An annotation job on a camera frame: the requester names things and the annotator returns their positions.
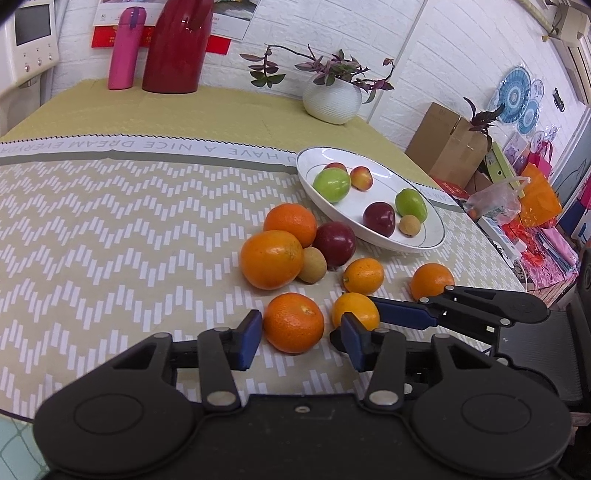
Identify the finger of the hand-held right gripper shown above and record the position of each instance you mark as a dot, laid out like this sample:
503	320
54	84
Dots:
401	314

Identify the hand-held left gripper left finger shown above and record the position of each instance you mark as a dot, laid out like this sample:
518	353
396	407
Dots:
251	339

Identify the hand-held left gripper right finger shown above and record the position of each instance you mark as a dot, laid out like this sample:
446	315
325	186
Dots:
353	344

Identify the orange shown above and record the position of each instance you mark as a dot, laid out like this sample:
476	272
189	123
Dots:
271	259
290	225
363	275
355	310
432	281
293	322

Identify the brown longan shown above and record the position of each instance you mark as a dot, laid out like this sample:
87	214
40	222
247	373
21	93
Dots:
409	226
313	265

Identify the dark red apple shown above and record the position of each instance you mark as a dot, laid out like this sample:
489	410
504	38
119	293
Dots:
379	219

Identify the dark red plum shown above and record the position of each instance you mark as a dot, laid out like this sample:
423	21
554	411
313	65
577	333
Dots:
334	243

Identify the white plate with thin rim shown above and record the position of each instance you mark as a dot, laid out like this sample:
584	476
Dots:
369	198

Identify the red and yellow apple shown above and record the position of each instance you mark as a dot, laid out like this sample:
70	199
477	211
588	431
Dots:
361	178

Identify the round green apple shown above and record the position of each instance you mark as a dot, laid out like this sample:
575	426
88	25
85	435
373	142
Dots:
331	183

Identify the stack of pink cloths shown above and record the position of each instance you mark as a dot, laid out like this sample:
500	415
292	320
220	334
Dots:
554	249

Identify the white power strip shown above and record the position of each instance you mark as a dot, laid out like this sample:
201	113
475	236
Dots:
501	235

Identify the red packets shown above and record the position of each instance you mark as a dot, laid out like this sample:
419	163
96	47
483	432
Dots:
517	228

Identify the red envelope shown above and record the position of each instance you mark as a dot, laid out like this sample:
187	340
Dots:
455	189

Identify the clear plastic bag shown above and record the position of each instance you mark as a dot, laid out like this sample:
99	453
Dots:
494	198

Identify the orange bag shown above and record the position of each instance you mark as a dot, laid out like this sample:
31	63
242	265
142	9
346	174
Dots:
538	198

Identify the beige chevron tablecloth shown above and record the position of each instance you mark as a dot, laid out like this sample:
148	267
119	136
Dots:
115	254

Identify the cardboard box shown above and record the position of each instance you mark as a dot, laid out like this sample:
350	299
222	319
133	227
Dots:
438	143

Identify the green box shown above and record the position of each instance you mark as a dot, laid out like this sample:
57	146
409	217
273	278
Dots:
501	164

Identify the pink gift bags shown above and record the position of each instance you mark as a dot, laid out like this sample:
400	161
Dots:
540	159

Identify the dark purple leafy plant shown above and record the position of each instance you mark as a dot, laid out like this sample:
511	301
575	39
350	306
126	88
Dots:
482	120

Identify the purple plant in white pot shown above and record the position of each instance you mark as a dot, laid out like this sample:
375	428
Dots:
332	99

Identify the blue decorative plates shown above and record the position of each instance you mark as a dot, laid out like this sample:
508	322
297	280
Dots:
513	94

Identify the yellow-green tablecloth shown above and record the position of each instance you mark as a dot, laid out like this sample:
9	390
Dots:
138	115

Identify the red paper strip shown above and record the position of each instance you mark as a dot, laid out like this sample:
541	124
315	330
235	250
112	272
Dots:
219	45

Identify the red thermos jug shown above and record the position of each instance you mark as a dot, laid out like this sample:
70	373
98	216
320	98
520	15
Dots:
175	50

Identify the pink thermos bottle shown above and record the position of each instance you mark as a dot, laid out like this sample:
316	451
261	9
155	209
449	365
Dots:
125	50

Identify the white air conditioner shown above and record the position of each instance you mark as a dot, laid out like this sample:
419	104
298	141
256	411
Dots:
572	32

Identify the white water dispenser with screen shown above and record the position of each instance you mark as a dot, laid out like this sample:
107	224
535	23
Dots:
32	50

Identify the medium blue wall fan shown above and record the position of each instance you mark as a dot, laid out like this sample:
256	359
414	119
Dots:
528	115

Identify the black wall hook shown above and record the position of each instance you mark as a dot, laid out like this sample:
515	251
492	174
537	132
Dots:
558	99

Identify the small blue wall fan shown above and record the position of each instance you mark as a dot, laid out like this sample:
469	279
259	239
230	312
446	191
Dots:
537	88

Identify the wall poster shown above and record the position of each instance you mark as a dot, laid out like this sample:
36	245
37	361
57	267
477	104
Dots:
235	18

